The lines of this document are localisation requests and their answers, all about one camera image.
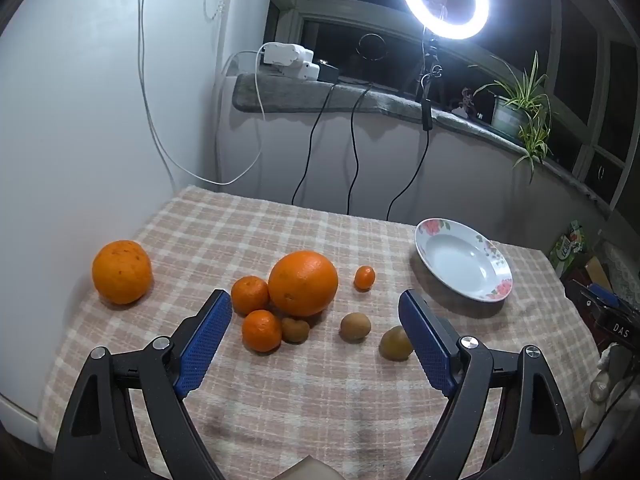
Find grey plant pot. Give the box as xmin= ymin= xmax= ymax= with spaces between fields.
xmin=491 ymin=94 xmax=530 ymax=137

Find person's right hand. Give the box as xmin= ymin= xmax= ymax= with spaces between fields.
xmin=582 ymin=342 xmax=632 ymax=431

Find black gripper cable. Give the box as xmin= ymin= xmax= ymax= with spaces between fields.
xmin=575 ymin=372 xmax=633 ymax=456

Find long white cable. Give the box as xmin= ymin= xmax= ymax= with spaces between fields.
xmin=137 ymin=0 xmax=266 ymax=186

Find spider plant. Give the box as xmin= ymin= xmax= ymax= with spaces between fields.
xmin=469 ymin=50 xmax=555 ymax=182

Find window frame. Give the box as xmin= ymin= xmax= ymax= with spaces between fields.
xmin=265 ymin=0 xmax=640 ymax=211

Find small purple plant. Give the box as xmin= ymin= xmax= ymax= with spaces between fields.
xmin=451 ymin=87 xmax=485 ymax=122

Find brown cardboard box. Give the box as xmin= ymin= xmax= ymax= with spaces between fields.
xmin=562 ymin=255 xmax=618 ymax=301

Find white floral plate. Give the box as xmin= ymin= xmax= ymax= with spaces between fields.
xmin=414 ymin=218 xmax=514 ymax=303

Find small brown round fruit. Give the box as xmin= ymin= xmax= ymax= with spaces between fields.
xmin=340 ymin=312 xmax=372 ymax=343

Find beige card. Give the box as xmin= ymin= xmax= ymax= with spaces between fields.
xmin=274 ymin=454 xmax=347 ymax=480

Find beige checked tablecloth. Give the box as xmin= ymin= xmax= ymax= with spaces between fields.
xmin=39 ymin=185 xmax=601 ymax=480

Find greenish brown round fruit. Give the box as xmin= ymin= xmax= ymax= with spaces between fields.
xmin=378 ymin=325 xmax=414 ymax=362

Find mandarin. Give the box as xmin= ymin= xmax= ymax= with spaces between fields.
xmin=242 ymin=309 xmax=283 ymax=352
xmin=230 ymin=276 xmax=271 ymax=315

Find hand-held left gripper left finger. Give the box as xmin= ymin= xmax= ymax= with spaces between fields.
xmin=52 ymin=289 xmax=233 ymax=480

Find white lace cloth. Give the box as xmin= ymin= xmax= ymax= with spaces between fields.
xmin=599 ymin=239 xmax=640 ymax=293

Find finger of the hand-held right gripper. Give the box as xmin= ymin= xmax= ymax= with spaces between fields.
xmin=565 ymin=280 xmax=623 ymax=313

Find white ring light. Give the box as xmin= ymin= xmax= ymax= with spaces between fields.
xmin=400 ymin=0 xmax=490 ymax=41

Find white refrigerator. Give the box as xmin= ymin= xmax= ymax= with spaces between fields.
xmin=0 ymin=0 xmax=226 ymax=453

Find brown speckled round fruit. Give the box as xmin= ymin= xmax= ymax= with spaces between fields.
xmin=280 ymin=316 xmax=311 ymax=345

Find short white cable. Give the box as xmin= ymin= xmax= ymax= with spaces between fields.
xmin=214 ymin=50 xmax=263 ymax=183

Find green carton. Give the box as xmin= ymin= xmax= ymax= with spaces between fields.
xmin=549 ymin=220 xmax=590 ymax=265

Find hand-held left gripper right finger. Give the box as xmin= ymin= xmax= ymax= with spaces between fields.
xmin=398 ymin=289 xmax=581 ymax=480

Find grey stone window sill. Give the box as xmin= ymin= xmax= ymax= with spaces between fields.
xmin=232 ymin=72 xmax=613 ymax=211

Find large smooth orange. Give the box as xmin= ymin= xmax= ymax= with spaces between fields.
xmin=268 ymin=250 xmax=339 ymax=317

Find white power adapters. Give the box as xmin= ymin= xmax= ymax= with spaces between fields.
xmin=262 ymin=42 xmax=314 ymax=68

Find black ring light cable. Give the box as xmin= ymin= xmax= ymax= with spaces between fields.
xmin=385 ymin=40 xmax=435 ymax=222

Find large speckled orange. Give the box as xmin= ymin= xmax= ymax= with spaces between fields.
xmin=91 ymin=240 xmax=153 ymax=306

